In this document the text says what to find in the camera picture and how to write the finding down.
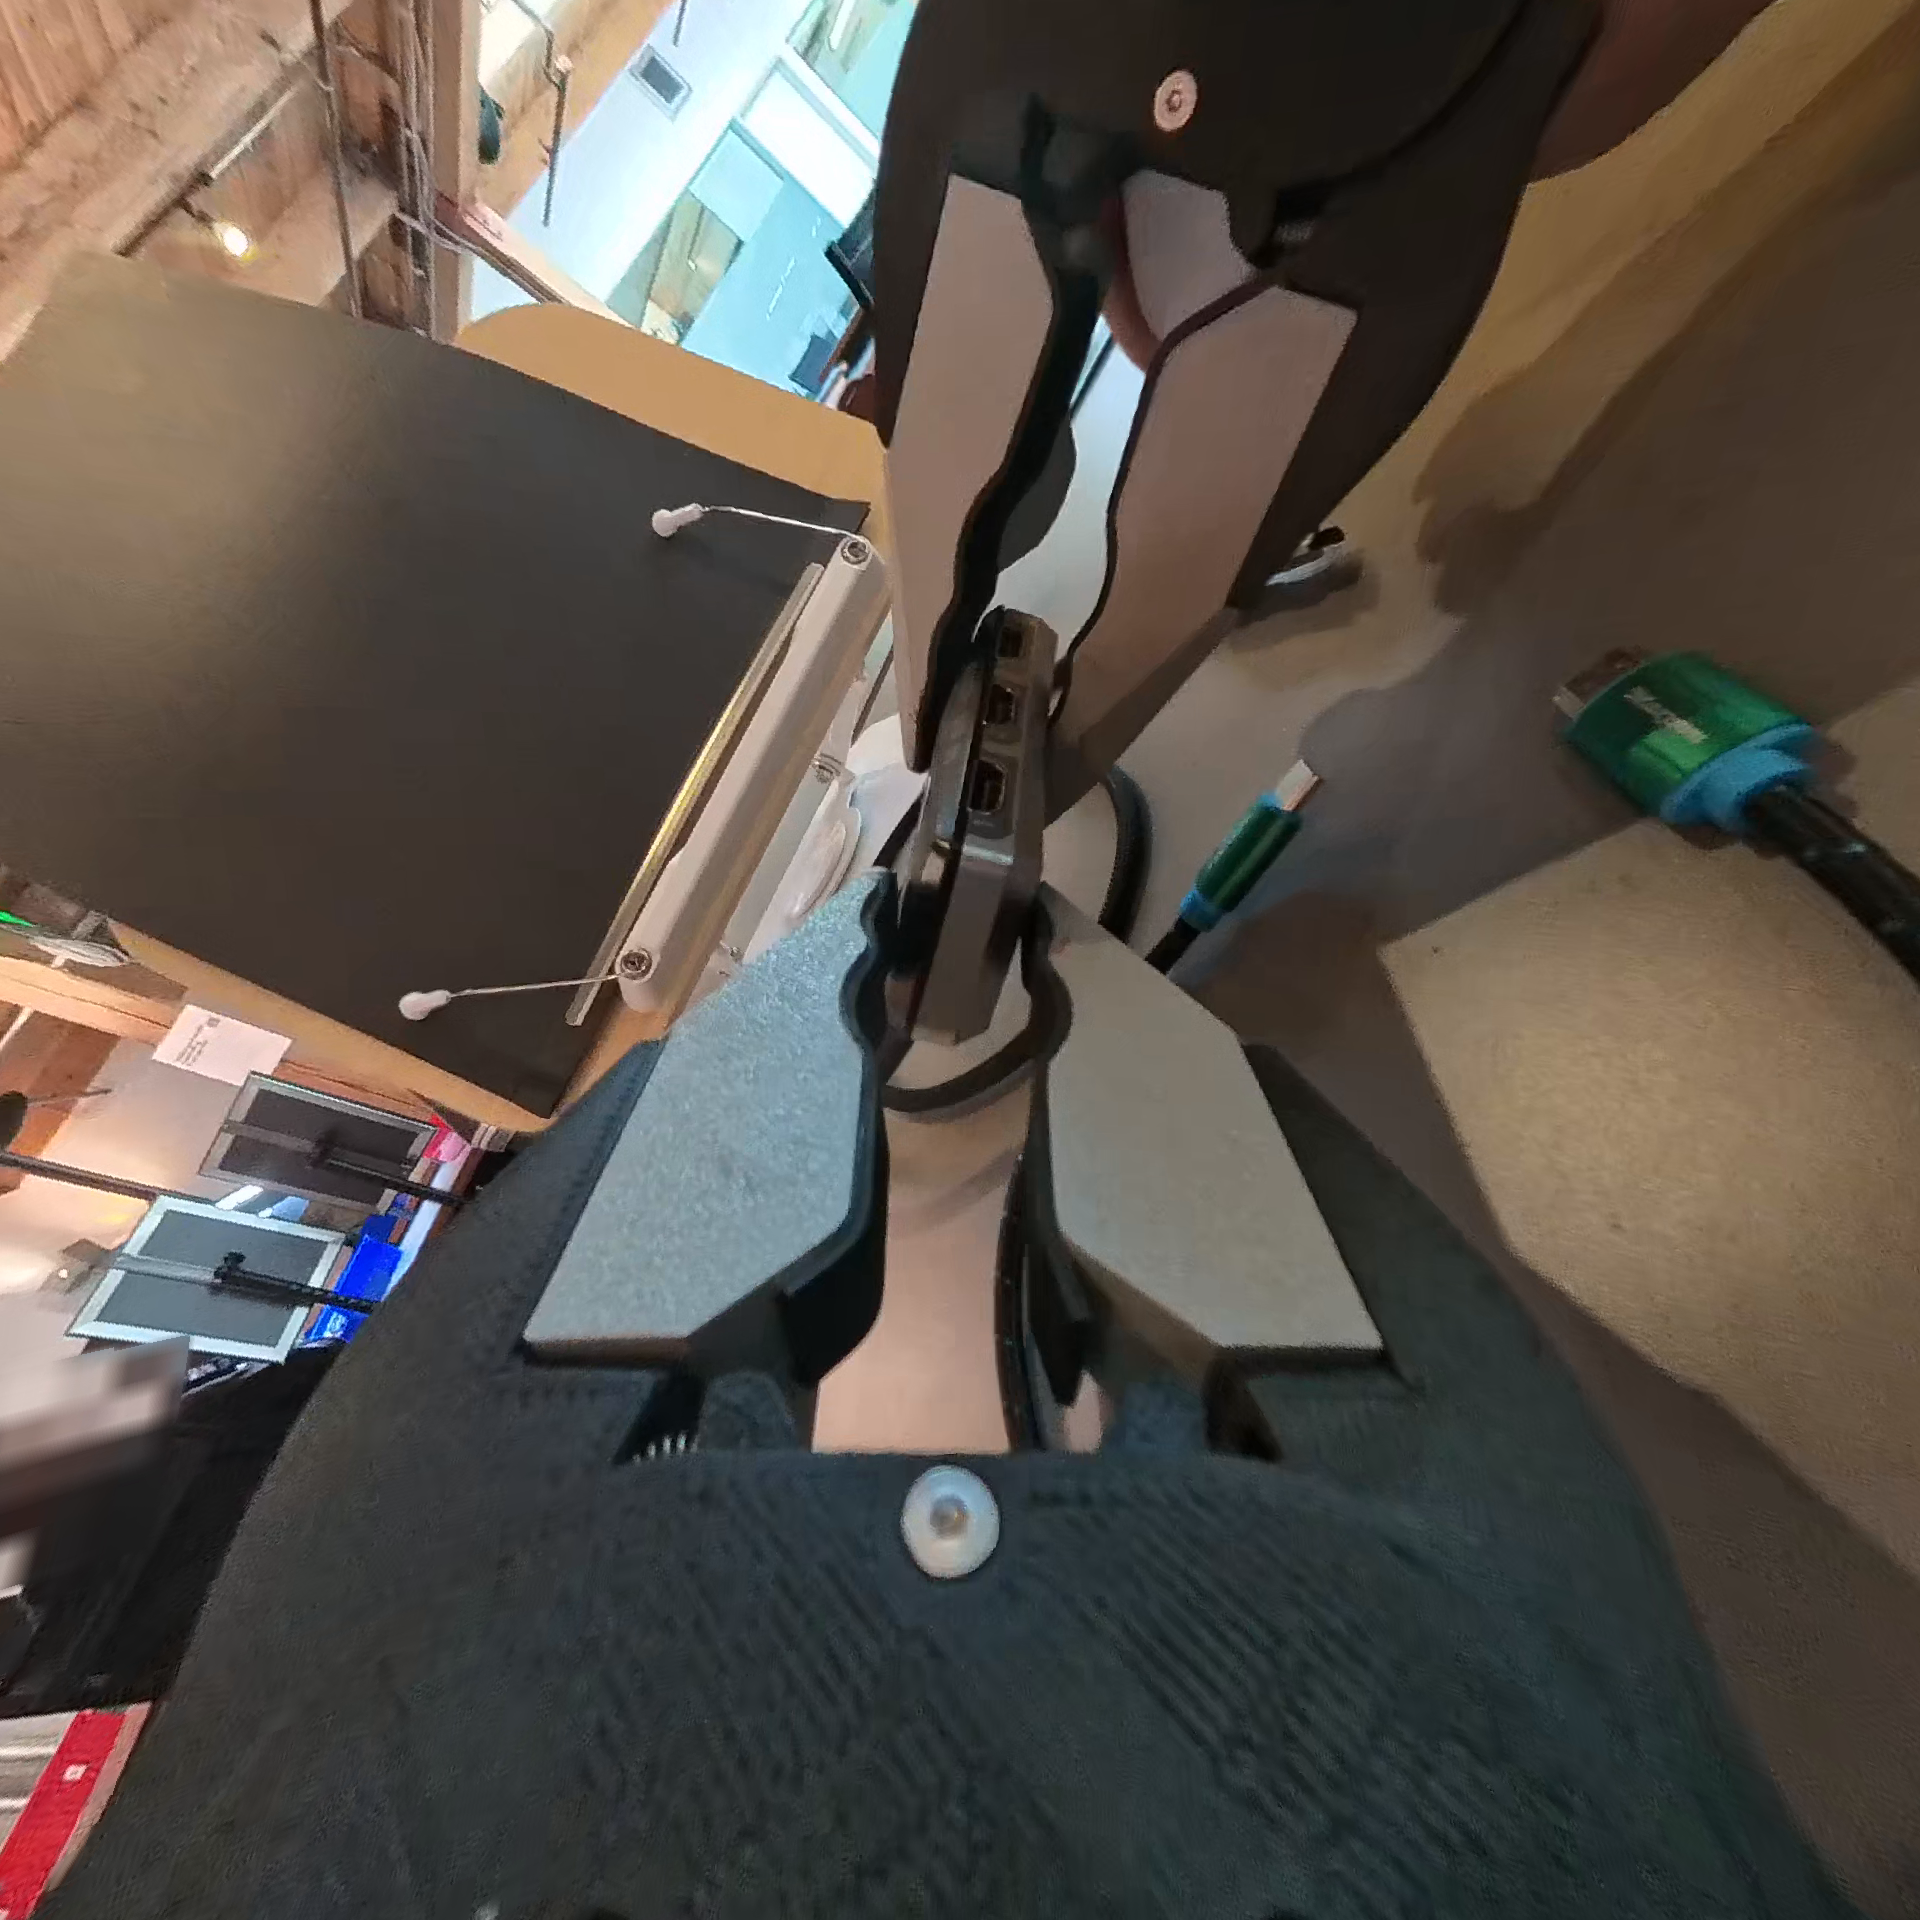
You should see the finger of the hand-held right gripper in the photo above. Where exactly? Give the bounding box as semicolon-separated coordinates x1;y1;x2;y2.
1041;167;1363;822
883;167;1106;770

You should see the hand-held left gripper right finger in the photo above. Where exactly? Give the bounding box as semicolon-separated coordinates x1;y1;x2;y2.
1020;884;1386;1403

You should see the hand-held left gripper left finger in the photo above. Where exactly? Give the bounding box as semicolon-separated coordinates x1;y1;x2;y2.
522;872;887;1390

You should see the metal hdmi port hub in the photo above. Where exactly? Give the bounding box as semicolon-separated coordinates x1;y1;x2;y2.
897;607;1156;1448

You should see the black braided hdmi cable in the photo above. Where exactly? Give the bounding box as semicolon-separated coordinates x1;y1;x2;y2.
1148;646;1920;986

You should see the person's right hand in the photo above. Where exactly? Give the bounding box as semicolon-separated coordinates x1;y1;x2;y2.
1535;0;1783;183

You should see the white tethered pin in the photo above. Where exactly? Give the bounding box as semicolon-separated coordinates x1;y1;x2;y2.
652;503;875;570
396;948;666;1023

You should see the blue plastic bin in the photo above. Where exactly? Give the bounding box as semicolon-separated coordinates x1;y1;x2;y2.
306;1211;409;1344

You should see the grey panel on stand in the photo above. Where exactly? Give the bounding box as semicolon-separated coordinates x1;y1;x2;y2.
202;1072;436;1202
67;1190;350;1364

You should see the white paper sign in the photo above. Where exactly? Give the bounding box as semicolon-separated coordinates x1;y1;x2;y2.
151;1000;296;1085

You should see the black board on white stand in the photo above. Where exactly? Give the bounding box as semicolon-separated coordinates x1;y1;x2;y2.
0;246;916;1136

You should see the red plastic bin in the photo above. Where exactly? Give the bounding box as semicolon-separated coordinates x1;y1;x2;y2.
0;1703;156;1920

